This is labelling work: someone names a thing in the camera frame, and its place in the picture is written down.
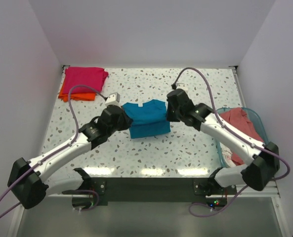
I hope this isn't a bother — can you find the folded magenta t shirt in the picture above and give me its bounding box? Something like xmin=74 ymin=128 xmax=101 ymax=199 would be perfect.
xmin=62 ymin=67 xmax=109 ymax=94

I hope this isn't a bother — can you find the pink t shirt in basket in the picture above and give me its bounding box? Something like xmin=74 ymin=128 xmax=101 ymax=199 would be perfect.
xmin=220 ymin=108 xmax=264 ymax=166

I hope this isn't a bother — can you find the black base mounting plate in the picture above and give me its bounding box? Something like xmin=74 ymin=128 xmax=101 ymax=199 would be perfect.
xmin=63 ymin=177 xmax=237 ymax=205

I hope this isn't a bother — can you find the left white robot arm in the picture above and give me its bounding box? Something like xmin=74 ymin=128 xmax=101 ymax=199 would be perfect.
xmin=7 ymin=105 xmax=133 ymax=209

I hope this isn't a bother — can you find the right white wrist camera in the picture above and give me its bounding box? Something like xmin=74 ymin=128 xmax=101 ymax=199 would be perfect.
xmin=176 ymin=83 xmax=188 ymax=92

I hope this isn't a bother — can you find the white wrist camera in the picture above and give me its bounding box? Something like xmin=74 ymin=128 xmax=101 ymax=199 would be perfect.
xmin=176 ymin=83 xmax=188 ymax=92
xmin=105 ymin=92 xmax=120 ymax=107

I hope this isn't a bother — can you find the purple cable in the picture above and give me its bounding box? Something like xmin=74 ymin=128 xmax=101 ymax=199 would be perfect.
xmin=0 ymin=85 xmax=109 ymax=218
xmin=170 ymin=67 xmax=292 ymax=218

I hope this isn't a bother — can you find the blue t shirt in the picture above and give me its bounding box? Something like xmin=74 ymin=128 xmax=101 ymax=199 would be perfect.
xmin=123 ymin=99 xmax=170 ymax=139

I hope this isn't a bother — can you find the clear teal plastic basket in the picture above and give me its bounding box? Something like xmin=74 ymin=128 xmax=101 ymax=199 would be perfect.
xmin=216 ymin=108 xmax=268 ymax=167

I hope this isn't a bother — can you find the folded orange t shirt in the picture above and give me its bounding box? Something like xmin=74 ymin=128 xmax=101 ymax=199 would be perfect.
xmin=58 ymin=85 xmax=96 ymax=102

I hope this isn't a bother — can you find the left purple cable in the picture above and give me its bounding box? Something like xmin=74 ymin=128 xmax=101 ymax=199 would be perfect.
xmin=0 ymin=85 xmax=109 ymax=218

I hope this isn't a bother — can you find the white t shirt in basket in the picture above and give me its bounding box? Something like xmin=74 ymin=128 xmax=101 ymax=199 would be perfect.
xmin=220 ymin=143 xmax=236 ymax=167

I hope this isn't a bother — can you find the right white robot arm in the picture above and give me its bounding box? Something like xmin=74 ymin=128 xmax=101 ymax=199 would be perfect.
xmin=167 ymin=89 xmax=280 ymax=194

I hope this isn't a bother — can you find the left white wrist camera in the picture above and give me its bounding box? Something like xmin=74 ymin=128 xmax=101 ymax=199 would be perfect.
xmin=105 ymin=92 xmax=120 ymax=107

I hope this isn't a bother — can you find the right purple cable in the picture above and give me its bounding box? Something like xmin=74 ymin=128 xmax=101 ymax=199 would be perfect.
xmin=170 ymin=67 xmax=292 ymax=218

